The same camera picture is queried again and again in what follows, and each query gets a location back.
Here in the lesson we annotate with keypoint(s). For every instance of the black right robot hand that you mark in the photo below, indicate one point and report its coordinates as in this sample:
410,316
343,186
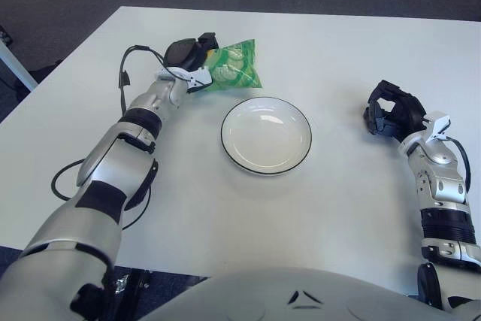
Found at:
409,112

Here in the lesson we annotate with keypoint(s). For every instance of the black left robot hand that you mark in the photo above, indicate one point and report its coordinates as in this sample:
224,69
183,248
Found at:
184,54

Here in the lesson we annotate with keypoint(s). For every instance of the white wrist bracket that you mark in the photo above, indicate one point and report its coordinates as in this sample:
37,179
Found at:
439,122
203,78

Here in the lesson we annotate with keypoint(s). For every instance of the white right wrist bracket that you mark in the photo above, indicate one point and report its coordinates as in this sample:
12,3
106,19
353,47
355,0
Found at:
439,122

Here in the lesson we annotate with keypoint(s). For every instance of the metal bracket under table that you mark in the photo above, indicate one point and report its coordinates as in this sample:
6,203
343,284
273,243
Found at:
122,286

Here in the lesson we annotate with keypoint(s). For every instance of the green chips bag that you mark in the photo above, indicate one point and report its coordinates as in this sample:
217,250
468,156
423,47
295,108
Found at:
233,65

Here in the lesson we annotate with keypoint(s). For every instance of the grey robot torso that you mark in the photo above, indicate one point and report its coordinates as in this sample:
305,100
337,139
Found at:
263,294

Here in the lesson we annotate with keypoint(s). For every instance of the white desk leg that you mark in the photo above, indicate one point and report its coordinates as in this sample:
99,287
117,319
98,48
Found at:
17,65

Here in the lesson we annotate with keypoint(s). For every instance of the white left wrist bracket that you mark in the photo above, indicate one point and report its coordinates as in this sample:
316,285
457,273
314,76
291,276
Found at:
203,78

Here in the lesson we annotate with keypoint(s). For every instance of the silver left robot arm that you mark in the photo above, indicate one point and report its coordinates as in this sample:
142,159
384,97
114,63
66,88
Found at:
112,155

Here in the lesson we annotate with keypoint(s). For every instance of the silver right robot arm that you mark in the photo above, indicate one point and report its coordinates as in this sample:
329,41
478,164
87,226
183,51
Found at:
447,185

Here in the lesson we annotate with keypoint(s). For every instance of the white plate with black rim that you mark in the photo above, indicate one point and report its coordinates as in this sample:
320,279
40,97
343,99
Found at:
267,140

